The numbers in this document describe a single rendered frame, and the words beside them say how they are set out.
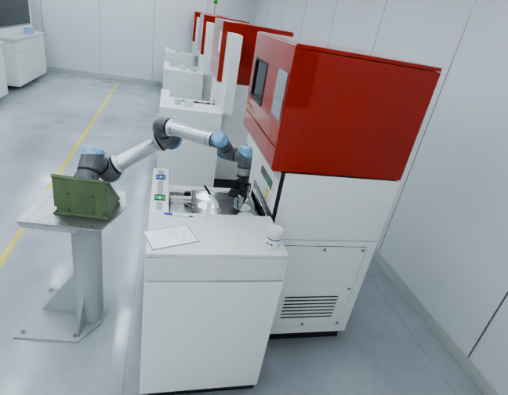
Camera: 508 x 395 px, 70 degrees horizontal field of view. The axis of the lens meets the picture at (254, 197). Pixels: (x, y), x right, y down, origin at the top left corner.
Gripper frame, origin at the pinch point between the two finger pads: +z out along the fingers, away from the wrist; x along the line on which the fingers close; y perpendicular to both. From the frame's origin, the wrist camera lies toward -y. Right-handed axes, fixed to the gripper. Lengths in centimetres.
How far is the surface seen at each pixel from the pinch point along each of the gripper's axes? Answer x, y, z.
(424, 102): -79, 35, -70
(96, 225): 56, -48, 8
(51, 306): 100, -47, 82
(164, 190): 38.3, -16.0, -5.8
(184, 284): -4, -58, 13
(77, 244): 75, -45, 27
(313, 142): -34, 4, -46
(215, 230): -5.2, -34.9, -3.9
